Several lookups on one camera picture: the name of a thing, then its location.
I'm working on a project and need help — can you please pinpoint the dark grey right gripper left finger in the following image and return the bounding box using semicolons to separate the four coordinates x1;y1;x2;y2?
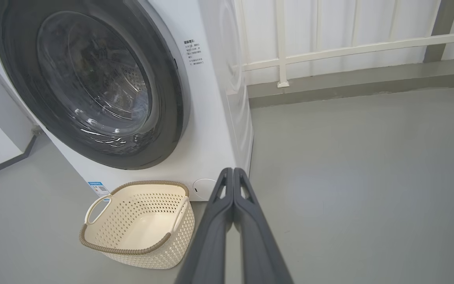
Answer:
175;168;234;284

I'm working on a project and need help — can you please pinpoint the round dark glass washer door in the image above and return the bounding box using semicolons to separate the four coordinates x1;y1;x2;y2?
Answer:
0;0;191;171

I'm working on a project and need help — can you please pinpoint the white front-load washing machine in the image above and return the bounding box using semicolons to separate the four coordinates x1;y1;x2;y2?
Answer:
0;0;254;202

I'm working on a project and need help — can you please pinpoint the cream metal railing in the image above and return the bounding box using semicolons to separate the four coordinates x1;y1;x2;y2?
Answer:
235;0;454;88

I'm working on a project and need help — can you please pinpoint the cream perforated laundry basket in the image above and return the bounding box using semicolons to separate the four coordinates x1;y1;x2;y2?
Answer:
79;180;196;270

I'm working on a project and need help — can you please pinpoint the blue energy label sticker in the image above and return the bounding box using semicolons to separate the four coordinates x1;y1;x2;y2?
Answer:
87;181;111;198

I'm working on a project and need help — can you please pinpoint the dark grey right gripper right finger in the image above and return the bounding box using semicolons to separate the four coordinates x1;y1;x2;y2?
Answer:
233;168;294;284

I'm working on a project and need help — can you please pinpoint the round white filter cover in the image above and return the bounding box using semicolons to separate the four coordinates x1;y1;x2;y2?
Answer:
192;178;218;200

